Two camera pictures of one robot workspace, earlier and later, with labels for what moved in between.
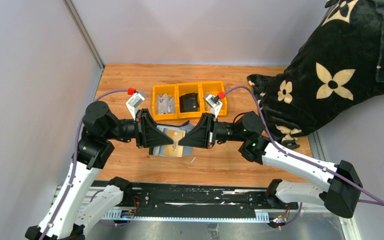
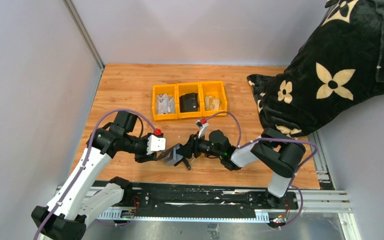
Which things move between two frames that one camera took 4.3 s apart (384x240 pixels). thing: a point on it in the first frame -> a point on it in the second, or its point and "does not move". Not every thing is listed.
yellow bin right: [212, 88] does not move
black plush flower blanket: [357, 45] does not move
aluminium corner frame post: [75, 16] does not move
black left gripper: [139, 128] -> [152, 156]
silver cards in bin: [165, 104] does not move
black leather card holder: [150, 151] -> [169, 160]
